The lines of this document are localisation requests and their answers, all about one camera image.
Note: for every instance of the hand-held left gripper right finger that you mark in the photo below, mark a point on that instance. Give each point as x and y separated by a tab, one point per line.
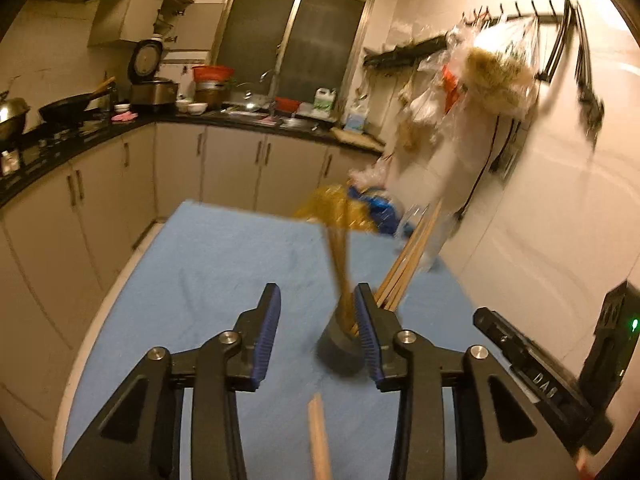
368	345

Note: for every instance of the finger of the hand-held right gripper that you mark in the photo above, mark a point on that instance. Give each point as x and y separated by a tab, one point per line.
505	340

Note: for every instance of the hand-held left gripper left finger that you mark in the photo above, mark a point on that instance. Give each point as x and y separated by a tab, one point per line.
265	340

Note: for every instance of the dark grey chopstick holder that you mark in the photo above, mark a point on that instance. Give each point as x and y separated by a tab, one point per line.
340	350

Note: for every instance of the bundle of wooden chopsticks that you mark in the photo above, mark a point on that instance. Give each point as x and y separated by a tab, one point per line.
407	260

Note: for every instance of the pale wooden chopstick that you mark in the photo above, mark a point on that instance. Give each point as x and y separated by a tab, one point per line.
319	435

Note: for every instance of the blue table cloth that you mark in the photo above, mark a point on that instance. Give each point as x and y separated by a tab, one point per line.
200	285

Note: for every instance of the clear plastic pitcher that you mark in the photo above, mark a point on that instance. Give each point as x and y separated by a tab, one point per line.
440	240

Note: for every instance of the blue plastic bag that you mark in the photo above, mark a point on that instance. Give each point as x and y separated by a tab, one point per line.
380	210

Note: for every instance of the yellow plastic bag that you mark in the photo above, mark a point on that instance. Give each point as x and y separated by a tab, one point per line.
335	207

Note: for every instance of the white plastic bag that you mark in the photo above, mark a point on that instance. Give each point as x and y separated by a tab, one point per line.
372	175

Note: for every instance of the wooden cutting board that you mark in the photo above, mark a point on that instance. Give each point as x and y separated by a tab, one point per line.
357	139

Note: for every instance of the white bottle blue label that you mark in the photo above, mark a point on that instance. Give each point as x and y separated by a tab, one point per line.
355	119

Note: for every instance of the red bowl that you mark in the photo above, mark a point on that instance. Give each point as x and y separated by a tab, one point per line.
287	105

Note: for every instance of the beige base cabinets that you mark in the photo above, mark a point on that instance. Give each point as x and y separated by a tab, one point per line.
50	240

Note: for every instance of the white bowls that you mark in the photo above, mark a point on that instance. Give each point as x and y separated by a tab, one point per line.
191	107

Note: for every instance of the glass pot lid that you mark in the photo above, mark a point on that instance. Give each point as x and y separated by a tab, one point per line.
246	94

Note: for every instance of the white bottle green label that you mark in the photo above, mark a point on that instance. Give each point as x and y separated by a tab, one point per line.
324	100

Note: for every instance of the chrome faucet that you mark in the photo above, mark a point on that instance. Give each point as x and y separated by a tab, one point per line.
267	90

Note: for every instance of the brown cooking pot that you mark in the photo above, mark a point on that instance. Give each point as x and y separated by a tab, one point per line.
210	94

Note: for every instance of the hanging plastic bags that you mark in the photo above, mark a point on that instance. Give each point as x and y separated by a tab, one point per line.
495	80

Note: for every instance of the pink cloth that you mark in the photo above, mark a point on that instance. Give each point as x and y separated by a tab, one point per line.
124	117

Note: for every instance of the black hanging metal rod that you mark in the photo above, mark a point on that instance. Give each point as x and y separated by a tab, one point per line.
587	85
557	45

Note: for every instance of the silver rice cooker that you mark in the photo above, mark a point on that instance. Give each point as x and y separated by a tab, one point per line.
152	92

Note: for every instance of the black kitchen countertop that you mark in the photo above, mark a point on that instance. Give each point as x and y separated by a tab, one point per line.
40	160

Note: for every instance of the wooden spatula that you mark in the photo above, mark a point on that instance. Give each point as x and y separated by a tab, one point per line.
102	86

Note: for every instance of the black wok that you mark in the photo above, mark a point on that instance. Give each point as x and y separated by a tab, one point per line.
65	110

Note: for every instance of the kitchen window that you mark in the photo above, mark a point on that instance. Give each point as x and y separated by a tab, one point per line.
280	30

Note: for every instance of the small glass jar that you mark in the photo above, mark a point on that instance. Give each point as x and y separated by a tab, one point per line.
10	162

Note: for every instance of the metal pot with lid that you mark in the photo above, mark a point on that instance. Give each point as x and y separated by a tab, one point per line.
12	115

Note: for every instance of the black wall shelf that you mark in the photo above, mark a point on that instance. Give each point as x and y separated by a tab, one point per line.
405	50

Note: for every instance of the black wall hook rail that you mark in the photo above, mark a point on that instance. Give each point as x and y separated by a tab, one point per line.
520	17

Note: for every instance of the beige wall cabinet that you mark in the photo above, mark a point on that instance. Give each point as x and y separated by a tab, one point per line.
125	15

